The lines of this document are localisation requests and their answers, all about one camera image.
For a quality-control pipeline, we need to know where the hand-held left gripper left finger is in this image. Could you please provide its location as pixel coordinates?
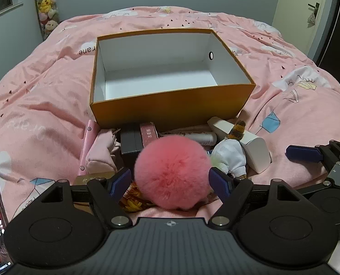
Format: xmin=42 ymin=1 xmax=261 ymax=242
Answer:
xmin=42 ymin=168 xmax=132 ymax=230

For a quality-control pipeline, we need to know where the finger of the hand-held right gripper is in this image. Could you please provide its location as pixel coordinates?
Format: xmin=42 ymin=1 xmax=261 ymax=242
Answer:
xmin=286 ymin=140 xmax=340 ymax=168

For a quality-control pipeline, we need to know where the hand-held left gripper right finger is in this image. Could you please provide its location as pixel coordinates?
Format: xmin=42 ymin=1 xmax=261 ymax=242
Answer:
xmin=208 ymin=168 xmax=303 ymax=230

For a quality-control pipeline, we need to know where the black rectangular box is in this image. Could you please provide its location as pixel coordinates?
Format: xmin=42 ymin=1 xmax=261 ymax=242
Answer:
xmin=120 ymin=123 xmax=143 ymax=175

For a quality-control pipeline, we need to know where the pink fluffy pompom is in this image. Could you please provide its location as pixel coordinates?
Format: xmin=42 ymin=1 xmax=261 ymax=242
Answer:
xmin=134 ymin=137 xmax=212 ymax=210

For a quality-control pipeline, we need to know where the dark red slim box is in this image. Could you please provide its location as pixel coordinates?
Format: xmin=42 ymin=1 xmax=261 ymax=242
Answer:
xmin=139 ymin=122 xmax=159 ymax=149

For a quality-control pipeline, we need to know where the orange cardboard box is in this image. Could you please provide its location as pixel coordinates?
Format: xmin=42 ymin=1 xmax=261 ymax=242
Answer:
xmin=90 ymin=29 xmax=256 ymax=132

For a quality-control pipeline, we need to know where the knitted doll in white clothes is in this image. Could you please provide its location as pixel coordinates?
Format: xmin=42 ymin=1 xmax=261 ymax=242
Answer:
xmin=210 ymin=120 xmax=248 ymax=179

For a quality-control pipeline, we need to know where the pink knit cloth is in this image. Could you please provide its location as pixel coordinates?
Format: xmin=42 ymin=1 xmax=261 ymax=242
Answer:
xmin=85 ymin=129 xmax=122 ymax=175

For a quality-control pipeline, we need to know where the gold box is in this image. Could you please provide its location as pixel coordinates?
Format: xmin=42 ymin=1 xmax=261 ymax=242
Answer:
xmin=73 ymin=172 xmax=114 ymax=187

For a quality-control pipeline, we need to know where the white rounded box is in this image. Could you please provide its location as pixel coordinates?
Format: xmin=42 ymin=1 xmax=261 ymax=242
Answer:
xmin=207 ymin=116 xmax=273 ymax=174

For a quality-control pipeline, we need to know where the white cosmetic tube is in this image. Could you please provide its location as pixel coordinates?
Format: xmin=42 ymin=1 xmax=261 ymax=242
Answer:
xmin=158 ymin=130 xmax=218 ymax=146

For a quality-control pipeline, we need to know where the pink flat pouch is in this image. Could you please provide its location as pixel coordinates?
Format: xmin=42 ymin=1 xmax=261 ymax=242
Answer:
xmin=78 ymin=120 xmax=100 ymax=175

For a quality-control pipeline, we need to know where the pink printed blanket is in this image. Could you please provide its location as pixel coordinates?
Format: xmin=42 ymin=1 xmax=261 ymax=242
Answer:
xmin=0 ymin=6 xmax=340 ymax=235

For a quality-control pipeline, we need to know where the dark wardrobe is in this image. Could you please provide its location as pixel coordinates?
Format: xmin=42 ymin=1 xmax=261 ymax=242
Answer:
xmin=313 ymin=0 xmax=340 ymax=106

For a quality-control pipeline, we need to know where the cream door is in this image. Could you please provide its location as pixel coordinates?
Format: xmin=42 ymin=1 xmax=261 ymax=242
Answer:
xmin=273 ymin=0 xmax=340 ymax=61

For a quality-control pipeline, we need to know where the column of plush toys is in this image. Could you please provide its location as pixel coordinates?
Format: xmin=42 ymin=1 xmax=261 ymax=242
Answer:
xmin=30 ymin=0 xmax=60 ymax=41

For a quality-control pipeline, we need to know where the black door handle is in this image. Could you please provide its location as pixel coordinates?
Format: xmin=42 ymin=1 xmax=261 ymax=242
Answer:
xmin=307 ymin=2 xmax=321 ymax=18

